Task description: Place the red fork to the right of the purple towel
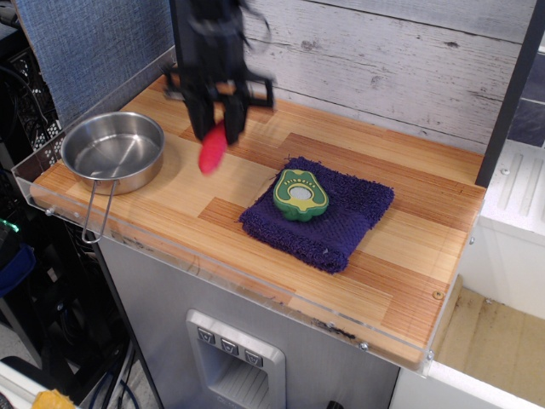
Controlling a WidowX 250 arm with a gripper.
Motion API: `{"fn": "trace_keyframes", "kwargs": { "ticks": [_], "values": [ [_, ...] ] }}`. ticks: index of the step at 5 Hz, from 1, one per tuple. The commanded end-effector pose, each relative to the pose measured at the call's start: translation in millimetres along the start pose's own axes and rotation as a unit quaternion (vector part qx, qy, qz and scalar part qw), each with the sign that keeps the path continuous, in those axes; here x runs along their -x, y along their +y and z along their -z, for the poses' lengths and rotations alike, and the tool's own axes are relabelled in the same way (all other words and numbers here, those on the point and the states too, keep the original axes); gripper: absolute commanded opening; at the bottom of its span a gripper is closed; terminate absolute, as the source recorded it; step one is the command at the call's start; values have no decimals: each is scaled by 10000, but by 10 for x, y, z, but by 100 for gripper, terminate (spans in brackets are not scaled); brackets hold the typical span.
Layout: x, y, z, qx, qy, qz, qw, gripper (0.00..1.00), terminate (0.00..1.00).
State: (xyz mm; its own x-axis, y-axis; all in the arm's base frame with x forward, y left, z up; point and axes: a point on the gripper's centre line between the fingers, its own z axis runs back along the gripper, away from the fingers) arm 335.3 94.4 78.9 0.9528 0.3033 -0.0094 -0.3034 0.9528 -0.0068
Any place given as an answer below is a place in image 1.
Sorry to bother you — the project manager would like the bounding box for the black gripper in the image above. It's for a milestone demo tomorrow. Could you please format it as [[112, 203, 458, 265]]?
[[163, 25, 274, 145]]

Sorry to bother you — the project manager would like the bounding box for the red handled metal fork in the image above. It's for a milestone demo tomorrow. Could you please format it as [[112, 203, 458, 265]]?
[[198, 120, 227, 175]]

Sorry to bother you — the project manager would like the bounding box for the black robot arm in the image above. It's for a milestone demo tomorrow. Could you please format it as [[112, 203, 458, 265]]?
[[169, 1, 274, 145]]

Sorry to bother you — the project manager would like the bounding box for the purple towel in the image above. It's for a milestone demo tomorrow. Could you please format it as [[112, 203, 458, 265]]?
[[239, 157, 394, 274]]

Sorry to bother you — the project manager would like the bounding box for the green avocado toy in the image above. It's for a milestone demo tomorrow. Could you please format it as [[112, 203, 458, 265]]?
[[272, 169, 329, 222]]

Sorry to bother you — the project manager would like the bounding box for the grey dispenser panel with buttons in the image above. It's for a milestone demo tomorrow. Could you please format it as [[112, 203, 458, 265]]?
[[186, 309, 287, 408]]

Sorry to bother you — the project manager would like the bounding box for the left dark vertical post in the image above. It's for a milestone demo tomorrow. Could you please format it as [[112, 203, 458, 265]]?
[[169, 0, 208, 103]]

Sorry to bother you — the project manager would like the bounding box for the dark vertical post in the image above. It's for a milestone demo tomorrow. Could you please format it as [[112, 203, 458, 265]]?
[[475, 0, 544, 187], [169, 0, 208, 103]]

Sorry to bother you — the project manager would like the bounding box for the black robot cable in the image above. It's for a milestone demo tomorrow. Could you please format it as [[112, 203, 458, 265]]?
[[240, 0, 273, 55]]

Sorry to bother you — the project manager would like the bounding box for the steel pan with wire handle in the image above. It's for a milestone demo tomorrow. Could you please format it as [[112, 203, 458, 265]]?
[[60, 112, 165, 244]]

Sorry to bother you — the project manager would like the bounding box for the clear acrylic guard rail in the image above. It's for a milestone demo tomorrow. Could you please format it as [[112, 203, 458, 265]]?
[[11, 46, 482, 379]]

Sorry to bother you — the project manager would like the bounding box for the right dark vertical post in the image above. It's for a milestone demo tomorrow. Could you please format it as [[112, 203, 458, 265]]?
[[475, 0, 544, 187]]

